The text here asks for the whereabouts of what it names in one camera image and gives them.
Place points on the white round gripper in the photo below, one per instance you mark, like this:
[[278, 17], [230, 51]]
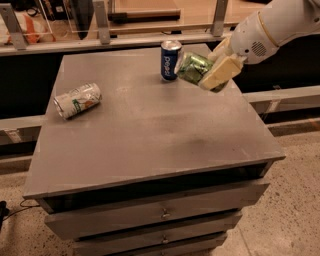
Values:
[[250, 42]]

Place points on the green soda can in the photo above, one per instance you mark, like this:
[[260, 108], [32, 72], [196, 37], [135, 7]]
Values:
[[192, 67]]

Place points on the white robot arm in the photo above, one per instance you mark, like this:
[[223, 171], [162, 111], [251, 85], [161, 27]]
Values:
[[290, 19]]

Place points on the blue pepsi can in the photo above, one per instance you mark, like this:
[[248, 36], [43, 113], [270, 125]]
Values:
[[170, 50]]

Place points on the white soda can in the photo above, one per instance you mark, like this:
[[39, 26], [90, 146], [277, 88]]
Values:
[[77, 100]]

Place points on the grey drawer cabinet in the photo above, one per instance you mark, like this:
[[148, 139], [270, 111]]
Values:
[[147, 137]]

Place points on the middle grey drawer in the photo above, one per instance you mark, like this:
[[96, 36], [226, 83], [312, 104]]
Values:
[[156, 234]]

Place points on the grey drawer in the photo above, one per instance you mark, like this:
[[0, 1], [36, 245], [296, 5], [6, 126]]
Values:
[[156, 234], [179, 247], [130, 214]]

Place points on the bottom grey drawer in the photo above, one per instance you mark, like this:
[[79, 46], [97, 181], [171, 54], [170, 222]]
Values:
[[179, 247]]

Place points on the orange white bag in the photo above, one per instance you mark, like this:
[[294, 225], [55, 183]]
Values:
[[34, 31]]

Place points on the grey metal railing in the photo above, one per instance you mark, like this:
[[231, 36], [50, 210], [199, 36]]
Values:
[[92, 25]]

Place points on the top grey drawer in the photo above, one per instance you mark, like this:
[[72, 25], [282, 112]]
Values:
[[130, 214]]

